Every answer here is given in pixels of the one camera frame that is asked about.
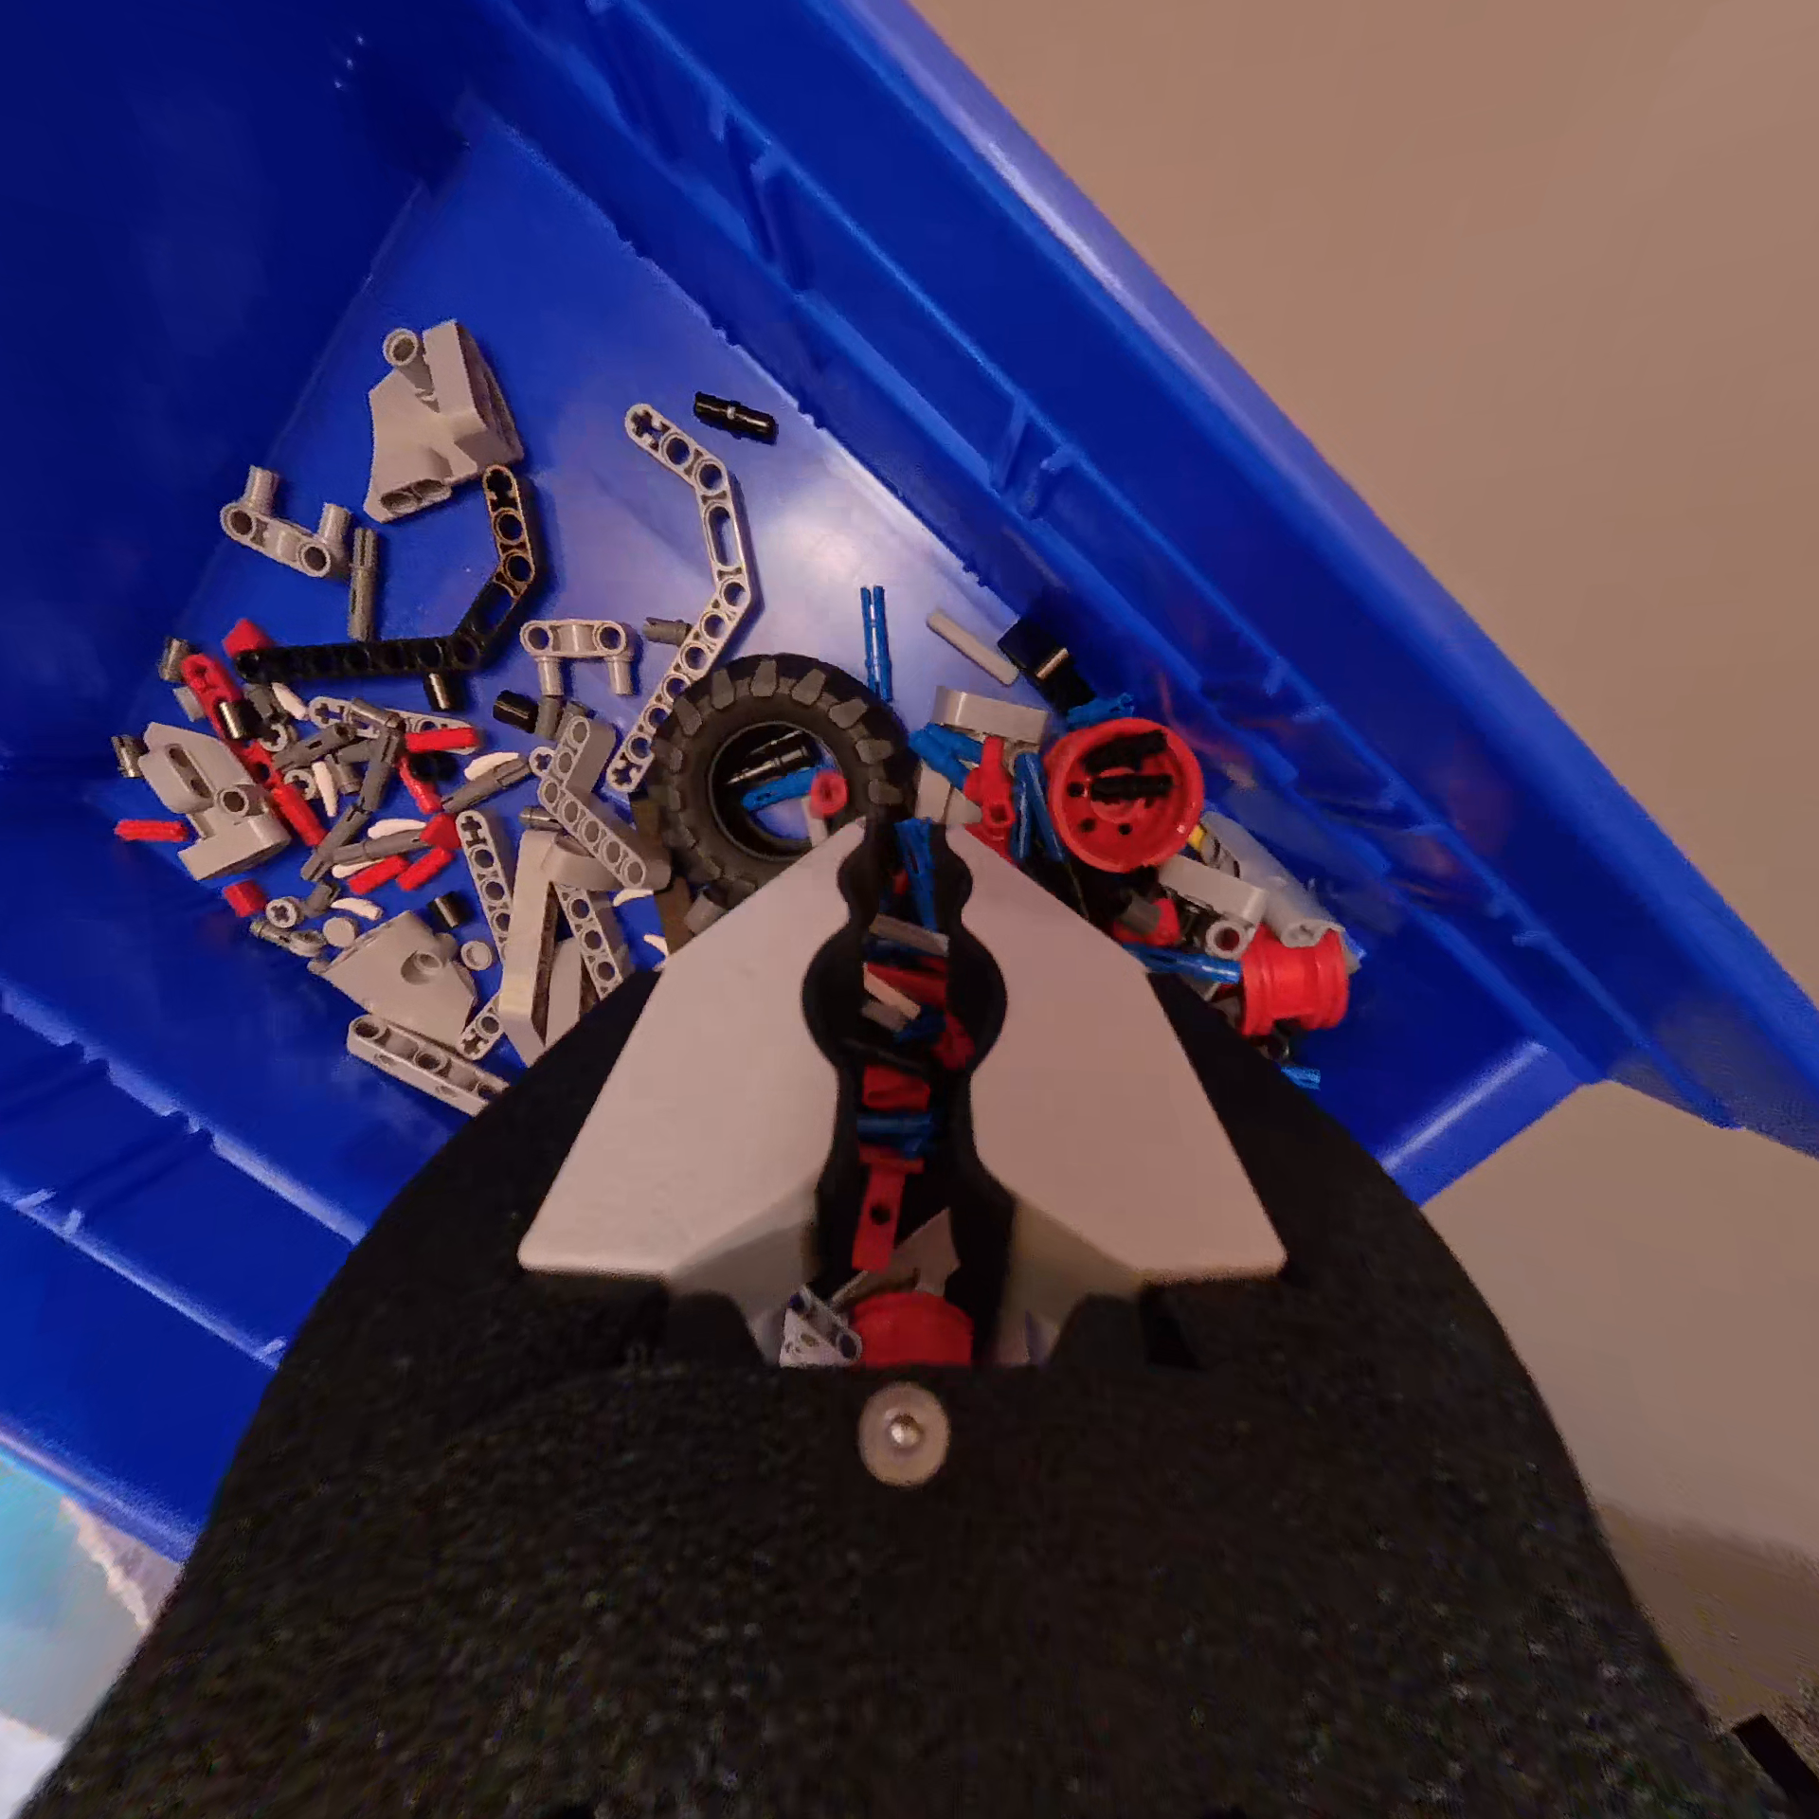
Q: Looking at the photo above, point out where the black bent toy beam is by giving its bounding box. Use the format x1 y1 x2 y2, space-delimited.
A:
231 466 546 687

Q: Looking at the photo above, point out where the light blue printed sheet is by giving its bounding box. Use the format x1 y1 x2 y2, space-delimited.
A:
0 1448 185 1779

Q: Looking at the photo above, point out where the black toy tyre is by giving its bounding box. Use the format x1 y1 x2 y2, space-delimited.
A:
633 653 923 912

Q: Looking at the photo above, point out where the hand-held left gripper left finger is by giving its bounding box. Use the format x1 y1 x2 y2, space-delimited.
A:
517 822 873 1302

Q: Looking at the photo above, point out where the red toy wheel hub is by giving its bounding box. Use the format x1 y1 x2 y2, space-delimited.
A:
849 1287 979 1368
1234 924 1355 1041
1041 714 1210 875

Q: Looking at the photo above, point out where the blue plastic storage bin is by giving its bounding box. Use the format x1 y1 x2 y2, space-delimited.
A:
0 0 1819 1565

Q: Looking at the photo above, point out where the pile of small toy parts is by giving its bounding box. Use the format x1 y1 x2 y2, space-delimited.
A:
111 318 1367 1374

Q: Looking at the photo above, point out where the grey angular toy panel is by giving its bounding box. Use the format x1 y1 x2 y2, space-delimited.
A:
359 318 528 524

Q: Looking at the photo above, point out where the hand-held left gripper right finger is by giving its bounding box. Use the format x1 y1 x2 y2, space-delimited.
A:
924 826 1288 1351

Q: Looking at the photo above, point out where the long grey bent beam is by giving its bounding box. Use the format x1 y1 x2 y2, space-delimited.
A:
604 400 759 797

